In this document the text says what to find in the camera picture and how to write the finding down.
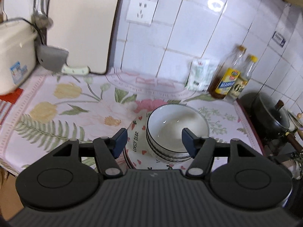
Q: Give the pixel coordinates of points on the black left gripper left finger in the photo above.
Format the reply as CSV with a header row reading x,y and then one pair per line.
x,y
107,150

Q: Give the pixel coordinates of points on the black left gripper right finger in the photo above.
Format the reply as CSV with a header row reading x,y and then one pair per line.
x,y
201,150

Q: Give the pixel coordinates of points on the pink-rimmed plate underneath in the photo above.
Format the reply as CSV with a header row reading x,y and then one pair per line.
x,y
126,158

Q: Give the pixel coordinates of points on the large white ribbed bowl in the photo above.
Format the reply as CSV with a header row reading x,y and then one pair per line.
x,y
165,125

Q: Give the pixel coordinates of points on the floral tablecloth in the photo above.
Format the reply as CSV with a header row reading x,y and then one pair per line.
x,y
54,108

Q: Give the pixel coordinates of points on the black wok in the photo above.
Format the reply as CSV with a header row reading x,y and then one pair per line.
x,y
270,119

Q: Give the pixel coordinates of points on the oil bottle yellow label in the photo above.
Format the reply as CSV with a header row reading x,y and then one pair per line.
x,y
227,74

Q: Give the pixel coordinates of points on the vinegar bottle yellow cap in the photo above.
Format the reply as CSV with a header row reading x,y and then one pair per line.
x,y
243,78

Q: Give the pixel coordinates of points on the white plastic seasoning bag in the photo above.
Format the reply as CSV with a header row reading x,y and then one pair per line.
x,y
201,75

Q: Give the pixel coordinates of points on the cardboard box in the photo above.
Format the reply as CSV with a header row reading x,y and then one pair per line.
x,y
9,198

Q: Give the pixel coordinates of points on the cream rice cooker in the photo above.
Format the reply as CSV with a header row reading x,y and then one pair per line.
x,y
17,54

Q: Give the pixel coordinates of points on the cream cutting board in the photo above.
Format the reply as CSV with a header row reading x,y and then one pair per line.
x,y
83,28

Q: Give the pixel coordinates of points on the hanging metal ladles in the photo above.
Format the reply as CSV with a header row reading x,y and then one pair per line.
x,y
39,15

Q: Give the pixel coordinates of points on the cleaver with cream handle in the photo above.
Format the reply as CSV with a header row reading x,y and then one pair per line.
x,y
55,59

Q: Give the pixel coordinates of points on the blue wall sticker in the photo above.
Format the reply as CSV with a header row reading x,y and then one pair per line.
x,y
279,39

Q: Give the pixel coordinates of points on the white wall socket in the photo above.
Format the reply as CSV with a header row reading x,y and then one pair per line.
x,y
141,12

